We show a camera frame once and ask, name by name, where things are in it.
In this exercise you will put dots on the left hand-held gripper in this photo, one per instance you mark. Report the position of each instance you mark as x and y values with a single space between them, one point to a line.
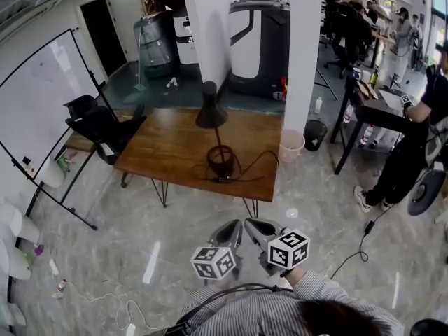
213 264

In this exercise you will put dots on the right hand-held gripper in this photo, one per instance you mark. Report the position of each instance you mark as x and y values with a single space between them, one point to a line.
288 248

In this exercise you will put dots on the black desk lamp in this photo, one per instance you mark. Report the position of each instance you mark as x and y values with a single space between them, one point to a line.
210 114

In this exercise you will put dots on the person's right forearm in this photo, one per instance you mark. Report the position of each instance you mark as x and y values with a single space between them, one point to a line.
297 276

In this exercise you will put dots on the black work desk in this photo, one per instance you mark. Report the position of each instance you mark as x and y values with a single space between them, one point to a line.
371 112

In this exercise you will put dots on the black hairpin table leg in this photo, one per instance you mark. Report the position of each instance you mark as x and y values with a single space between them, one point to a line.
252 208
161 194

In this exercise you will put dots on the person's striped shirt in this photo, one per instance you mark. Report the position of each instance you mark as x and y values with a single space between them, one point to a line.
262 310

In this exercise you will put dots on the pink wastebasket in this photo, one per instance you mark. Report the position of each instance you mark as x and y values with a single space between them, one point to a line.
291 147

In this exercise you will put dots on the black mesh wastebasket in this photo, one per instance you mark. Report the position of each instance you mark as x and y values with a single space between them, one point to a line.
315 135

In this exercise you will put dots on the green-capped plastic bottle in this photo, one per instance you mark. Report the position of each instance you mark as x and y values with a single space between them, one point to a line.
318 106

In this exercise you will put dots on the red-labelled plastic bottle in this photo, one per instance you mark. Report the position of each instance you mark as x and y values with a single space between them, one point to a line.
348 113
367 134

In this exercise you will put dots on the red toy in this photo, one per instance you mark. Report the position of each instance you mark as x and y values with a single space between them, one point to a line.
283 87

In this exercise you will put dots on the black round floor fan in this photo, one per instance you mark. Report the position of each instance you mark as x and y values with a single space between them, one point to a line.
425 191

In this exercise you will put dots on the black office chair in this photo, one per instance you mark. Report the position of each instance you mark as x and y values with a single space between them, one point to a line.
101 124

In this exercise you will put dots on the brown cardboard piece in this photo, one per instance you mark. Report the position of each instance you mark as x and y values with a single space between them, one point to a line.
365 90

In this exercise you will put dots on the red-labelled small bottle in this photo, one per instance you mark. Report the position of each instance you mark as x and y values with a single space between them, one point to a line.
60 287

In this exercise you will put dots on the white power strip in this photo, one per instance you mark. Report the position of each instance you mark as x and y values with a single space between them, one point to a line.
54 267

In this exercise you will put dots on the green small item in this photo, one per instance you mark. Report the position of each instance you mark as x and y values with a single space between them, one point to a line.
64 163

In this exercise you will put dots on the white mug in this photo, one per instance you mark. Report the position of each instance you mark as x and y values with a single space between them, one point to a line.
357 73

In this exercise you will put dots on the white and black delivery robot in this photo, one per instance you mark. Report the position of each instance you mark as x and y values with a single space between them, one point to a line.
252 47

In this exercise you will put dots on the white cylinder bin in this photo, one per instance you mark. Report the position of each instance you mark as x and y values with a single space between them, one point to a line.
52 173

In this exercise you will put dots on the dark green bottle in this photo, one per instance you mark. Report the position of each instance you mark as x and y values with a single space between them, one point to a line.
374 77

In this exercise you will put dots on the purple small item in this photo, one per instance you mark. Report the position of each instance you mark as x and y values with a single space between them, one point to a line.
39 250

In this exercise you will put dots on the white cabinet robot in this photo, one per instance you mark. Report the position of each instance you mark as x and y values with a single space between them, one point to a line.
185 37

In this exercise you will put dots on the grey cleaning robot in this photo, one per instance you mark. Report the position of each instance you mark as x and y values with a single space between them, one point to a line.
155 44

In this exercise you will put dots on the white rounded pod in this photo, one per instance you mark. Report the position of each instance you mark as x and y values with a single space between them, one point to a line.
14 261
21 222

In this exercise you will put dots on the whiteboard on black stand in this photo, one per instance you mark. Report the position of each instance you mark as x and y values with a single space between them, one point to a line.
35 93

